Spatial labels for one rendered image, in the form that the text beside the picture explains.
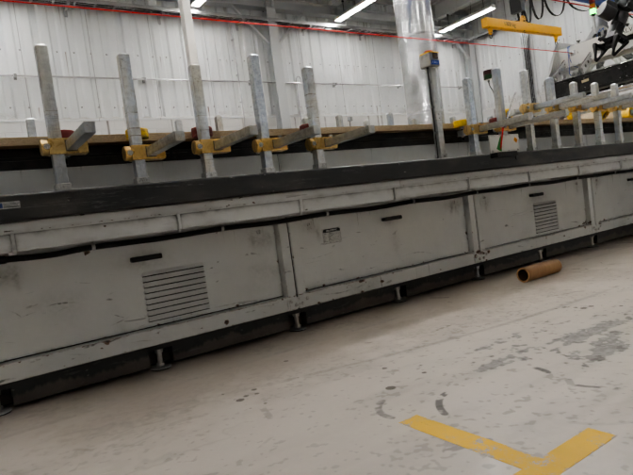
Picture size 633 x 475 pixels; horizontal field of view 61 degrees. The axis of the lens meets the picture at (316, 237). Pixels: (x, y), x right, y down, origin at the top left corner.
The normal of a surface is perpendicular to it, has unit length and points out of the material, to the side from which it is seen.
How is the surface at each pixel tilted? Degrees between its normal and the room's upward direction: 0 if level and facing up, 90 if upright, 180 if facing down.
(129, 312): 90
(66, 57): 90
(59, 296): 90
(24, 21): 90
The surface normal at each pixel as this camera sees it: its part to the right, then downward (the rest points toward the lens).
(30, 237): 0.56, -0.04
